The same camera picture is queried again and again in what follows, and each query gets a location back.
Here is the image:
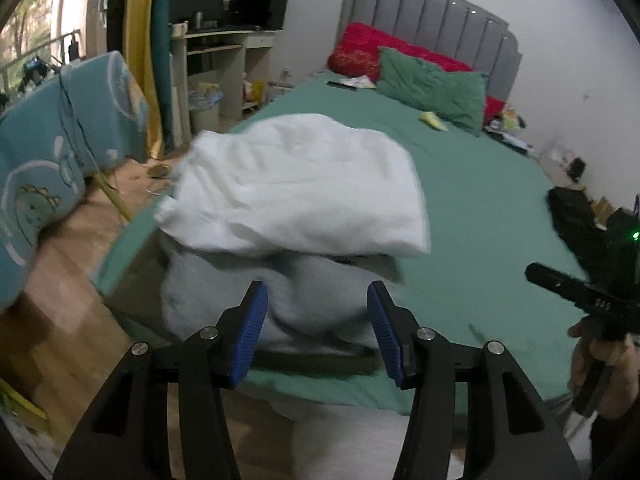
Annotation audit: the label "yellow curtain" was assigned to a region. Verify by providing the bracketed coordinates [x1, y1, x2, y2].
[125, 0, 166, 158]

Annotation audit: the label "white waste bin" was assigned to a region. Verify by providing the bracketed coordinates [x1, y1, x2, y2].
[189, 92, 223, 135]

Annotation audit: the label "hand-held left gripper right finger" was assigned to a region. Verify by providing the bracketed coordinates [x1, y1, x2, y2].
[366, 280, 581, 480]

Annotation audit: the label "person's right hand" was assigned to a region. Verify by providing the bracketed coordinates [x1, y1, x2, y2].
[568, 321, 640, 420]

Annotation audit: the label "person's right forearm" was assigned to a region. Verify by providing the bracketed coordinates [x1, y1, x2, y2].
[589, 400, 640, 480]

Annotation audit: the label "light grey garment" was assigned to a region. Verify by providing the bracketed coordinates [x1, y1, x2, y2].
[160, 245, 403, 356]

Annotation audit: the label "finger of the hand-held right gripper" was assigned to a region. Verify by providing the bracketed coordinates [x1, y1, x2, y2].
[525, 262, 596, 311]

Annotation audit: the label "blue printed blanket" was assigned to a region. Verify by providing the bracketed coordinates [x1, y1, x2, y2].
[0, 51, 151, 311]

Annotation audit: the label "green bed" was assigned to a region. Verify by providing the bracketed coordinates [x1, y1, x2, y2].
[95, 80, 591, 416]

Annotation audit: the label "white shirt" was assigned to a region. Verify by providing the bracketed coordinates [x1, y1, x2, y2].
[154, 112, 432, 257]

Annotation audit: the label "yellow pole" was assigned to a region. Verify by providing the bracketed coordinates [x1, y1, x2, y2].
[95, 170, 133, 223]

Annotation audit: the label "large black box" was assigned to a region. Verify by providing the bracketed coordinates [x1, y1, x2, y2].
[230, 0, 291, 31]

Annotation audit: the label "teal curtain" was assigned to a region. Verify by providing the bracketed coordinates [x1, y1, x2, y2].
[152, 0, 208, 146]

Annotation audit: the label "black bag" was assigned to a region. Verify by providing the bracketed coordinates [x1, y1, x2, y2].
[546, 186, 613, 281]

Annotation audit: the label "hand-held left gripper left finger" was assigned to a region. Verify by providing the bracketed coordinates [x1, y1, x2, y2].
[52, 280, 269, 480]

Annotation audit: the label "red pillow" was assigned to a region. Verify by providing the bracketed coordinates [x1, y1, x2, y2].
[327, 22, 506, 126]

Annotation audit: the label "grey padded headboard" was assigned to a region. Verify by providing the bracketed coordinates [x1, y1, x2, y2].
[340, 0, 523, 106]

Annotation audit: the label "white desk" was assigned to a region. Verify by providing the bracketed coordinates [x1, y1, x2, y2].
[170, 27, 278, 121]

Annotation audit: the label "bedside clutter pile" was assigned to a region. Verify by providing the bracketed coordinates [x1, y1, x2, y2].
[482, 105, 535, 156]

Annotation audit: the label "green pillow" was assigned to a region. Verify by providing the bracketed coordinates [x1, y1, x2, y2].
[375, 46, 488, 136]

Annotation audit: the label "small yellow packet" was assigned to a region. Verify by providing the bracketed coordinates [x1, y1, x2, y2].
[419, 111, 449, 132]

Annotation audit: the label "black monitor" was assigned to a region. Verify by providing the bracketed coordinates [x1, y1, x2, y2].
[170, 0, 224, 28]

